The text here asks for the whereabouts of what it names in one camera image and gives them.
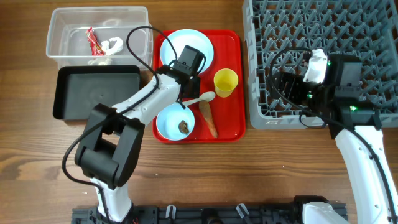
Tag white plastic spoon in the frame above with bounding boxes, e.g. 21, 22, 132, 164
183, 91, 216, 106

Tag orange carrot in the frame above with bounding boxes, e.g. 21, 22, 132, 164
198, 101, 218, 138

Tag yellow cup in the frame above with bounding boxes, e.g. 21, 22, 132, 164
213, 68, 239, 98

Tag light blue bowl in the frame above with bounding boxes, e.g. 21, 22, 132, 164
155, 103, 195, 141

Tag brown food scrap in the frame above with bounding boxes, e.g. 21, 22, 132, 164
178, 120, 190, 135

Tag light blue plate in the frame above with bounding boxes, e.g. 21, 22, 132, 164
160, 29, 214, 74

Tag white tissue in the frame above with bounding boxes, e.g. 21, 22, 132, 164
88, 37, 124, 65

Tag red snack wrapper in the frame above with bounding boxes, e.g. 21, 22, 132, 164
85, 27, 105, 56

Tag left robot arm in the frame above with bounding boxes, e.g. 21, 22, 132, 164
70, 58, 203, 223

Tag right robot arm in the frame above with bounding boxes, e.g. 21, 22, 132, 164
267, 49, 397, 223

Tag grey dishwasher rack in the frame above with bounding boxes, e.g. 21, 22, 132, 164
242, 0, 397, 129

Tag red serving tray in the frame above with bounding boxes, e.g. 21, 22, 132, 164
152, 29, 246, 144

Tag black plastic tray bin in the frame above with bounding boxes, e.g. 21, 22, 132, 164
53, 65, 141, 121

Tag clear plastic bin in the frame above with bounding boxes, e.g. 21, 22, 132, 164
46, 6, 153, 70

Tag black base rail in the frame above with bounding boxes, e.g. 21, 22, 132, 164
71, 204, 300, 224

